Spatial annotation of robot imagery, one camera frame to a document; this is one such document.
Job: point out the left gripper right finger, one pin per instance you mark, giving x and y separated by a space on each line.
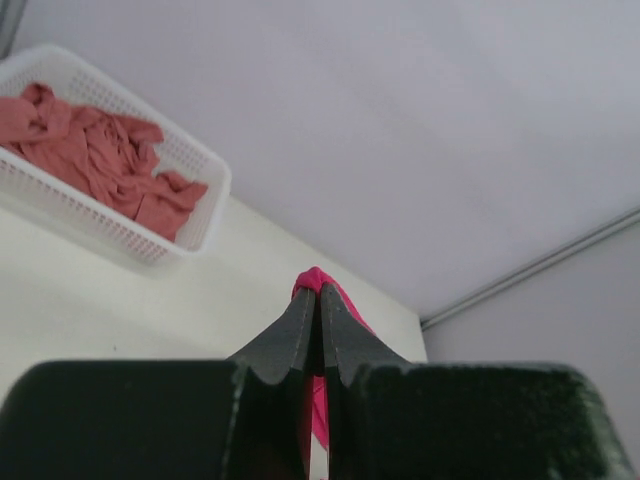
390 418

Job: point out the corner aluminium post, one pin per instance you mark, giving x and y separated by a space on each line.
11 13
536 266

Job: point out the left corner aluminium post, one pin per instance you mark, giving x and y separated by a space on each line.
11 13

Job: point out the white plastic basket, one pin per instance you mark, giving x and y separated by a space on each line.
61 207

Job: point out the right corner aluminium post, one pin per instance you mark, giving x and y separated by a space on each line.
536 266

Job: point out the salmon pink t shirt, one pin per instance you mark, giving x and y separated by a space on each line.
106 156

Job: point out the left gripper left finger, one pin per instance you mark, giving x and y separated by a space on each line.
245 417

